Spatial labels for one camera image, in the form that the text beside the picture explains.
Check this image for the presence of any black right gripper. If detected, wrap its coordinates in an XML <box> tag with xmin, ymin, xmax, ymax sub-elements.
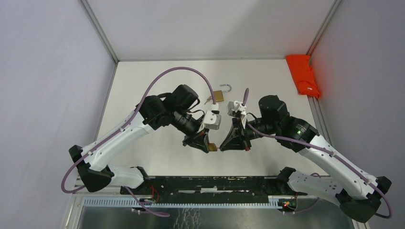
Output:
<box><xmin>220</xmin><ymin>115</ymin><xmax>278</xmax><ymax>151</ymax></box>

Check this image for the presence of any small brass padlock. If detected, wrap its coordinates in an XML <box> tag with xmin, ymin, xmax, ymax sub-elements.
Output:
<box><xmin>208</xmin><ymin>143</ymin><xmax>218</xmax><ymax>152</ymax></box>

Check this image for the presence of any large brass padlock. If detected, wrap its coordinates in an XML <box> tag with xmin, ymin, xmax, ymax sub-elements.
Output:
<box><xmin>213</xmin><ymin>83</ymin><xmax>232</xmax><ymax>103</ymax></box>

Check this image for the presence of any silver key bunch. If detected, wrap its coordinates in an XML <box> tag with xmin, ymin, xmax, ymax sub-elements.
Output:
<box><xmin>204</xmin><ymin>96</ymin><xmax>213</xmax><ymax>104</ymax></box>

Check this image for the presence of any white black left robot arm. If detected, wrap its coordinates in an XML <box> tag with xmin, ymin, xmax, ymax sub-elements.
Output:
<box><xmin>69</xmin><ymin>84</ymin><xmax>210</xmax><ymax>195</ymax></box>

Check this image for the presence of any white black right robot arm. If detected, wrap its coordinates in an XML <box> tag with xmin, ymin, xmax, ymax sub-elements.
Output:
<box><xmin>220</xmin><ymin>95</ymin><xmax>392</xmax><ymax>223</ymax></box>

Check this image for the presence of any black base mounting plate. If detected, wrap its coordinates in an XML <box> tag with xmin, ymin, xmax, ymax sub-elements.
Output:
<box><xmin>120</xmin><ymin>176</ymin><xmax>303</xmax><ymax>204</ymax></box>

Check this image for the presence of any orange folded cloth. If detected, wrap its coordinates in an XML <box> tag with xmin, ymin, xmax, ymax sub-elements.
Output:
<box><xmin>286</xmin><ymin>54</ymin><xmax>322</xmax><ymax>99</ymax></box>

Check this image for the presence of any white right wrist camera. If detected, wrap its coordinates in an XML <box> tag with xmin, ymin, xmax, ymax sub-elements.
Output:
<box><xmin>227</xmin><ymin>101</ymin><xmax>247</xmax><ymax>129</ymax></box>

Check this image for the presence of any aluminium front frame rail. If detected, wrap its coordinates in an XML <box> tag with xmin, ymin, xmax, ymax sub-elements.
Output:
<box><xmin>63</xmin><ymin>176</ymin><xmax>369</xmax><ymax>229</ymax></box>

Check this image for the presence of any aluminium corner frame post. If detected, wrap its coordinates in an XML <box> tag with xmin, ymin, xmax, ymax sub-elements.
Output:
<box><xmin>306</xmin><ymin>0</ymin><xmax>344</xmax><ymax>56</ymax></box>

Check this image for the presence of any left aluminium corner post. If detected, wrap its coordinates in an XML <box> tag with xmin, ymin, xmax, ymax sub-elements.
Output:
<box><xmin>79</xmin><ymin>0</ymin><xmax>119</xmax><ymax>65</ymax></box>

